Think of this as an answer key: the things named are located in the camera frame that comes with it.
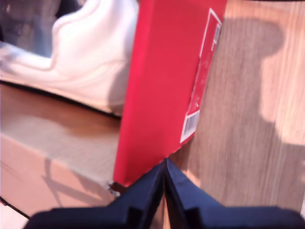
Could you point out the red cardboard shoebox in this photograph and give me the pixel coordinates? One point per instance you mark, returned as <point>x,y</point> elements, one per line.
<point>162,83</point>

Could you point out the white leather sneaker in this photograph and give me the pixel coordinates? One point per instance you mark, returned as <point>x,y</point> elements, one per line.
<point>90,55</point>

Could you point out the red shoebox lid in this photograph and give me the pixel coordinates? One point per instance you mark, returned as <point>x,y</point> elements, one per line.
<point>47,179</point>

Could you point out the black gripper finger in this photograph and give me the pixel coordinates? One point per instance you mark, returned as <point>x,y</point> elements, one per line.
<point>188,205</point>
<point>143,205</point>

